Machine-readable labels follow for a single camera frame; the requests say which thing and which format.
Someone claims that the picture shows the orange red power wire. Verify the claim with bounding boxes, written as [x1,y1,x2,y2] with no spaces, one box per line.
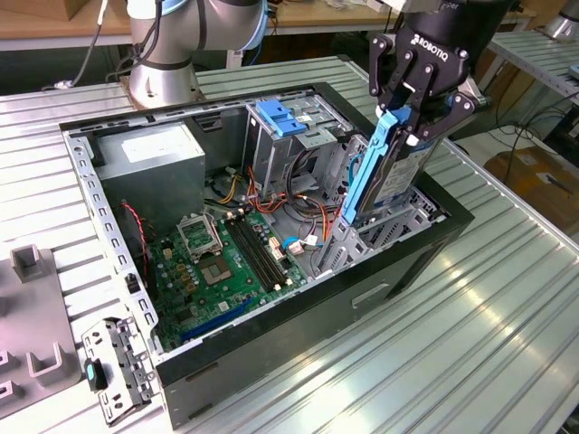
[321,198,347,245]

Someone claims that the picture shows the grey cable with connector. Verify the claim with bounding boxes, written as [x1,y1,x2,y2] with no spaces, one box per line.
[43,0,109,91]

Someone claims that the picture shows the metal slot retainer bracket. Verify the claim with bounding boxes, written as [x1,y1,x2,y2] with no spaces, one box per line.
[80,316,159,426]

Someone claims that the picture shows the hard disk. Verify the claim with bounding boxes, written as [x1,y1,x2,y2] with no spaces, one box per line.
[341,106,442,227]

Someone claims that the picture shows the black RAM slot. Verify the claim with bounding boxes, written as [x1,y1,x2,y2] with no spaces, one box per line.
[225,219,272,293]
[237,215,284,288]
[242,212,290,286]
[231,217,278,290]

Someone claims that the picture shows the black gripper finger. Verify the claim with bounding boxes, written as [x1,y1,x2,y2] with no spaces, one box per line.
[409,90,479,142]
[367,33,426,117]

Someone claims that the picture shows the metal disk bay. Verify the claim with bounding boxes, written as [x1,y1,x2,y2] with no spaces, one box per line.
[314,133,449,279]

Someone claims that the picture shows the CPU socket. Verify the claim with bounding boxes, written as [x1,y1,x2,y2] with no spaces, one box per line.
[198,256,237,289]

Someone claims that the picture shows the wooden desk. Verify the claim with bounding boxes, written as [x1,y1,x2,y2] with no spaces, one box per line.
[0,0,537,51]

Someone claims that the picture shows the metal slat side table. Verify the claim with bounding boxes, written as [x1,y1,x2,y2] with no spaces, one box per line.
[488,29,579,132]

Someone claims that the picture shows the blue drive cage latch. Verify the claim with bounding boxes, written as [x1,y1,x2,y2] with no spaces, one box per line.
[255,99,308,139]

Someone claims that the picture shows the blue expansion slot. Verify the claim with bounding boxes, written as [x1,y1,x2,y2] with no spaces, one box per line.
[179,296,255,344]

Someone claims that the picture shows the metal socket cover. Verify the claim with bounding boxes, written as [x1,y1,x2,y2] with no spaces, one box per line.
[176,211,226,264]

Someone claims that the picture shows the brown cardboard box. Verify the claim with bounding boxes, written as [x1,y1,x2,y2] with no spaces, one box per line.
[483,146,579,231]

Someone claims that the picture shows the metal optical drive cage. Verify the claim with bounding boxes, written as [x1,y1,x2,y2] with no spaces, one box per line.
[242,92,354,191]

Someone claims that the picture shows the blue data wire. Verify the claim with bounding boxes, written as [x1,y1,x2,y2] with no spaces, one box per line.
[280,151,365,254]

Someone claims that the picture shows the green motherboard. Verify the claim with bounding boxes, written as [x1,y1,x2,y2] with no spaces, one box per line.
[147,210,308,354]

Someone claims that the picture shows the black cable bundle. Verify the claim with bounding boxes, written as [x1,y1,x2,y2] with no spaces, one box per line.
[284,146,327,218]

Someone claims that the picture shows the grey power supply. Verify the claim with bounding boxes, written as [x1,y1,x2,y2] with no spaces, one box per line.
[92,121,207,231]

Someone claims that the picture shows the yellow black power wires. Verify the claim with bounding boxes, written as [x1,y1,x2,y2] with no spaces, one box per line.
[215,165,243,205]

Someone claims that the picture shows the grey parts rack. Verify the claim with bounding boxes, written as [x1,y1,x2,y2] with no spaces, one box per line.
[0,243,82,421]

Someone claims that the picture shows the black PC case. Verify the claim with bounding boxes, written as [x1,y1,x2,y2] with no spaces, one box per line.
[58,80,476,430]

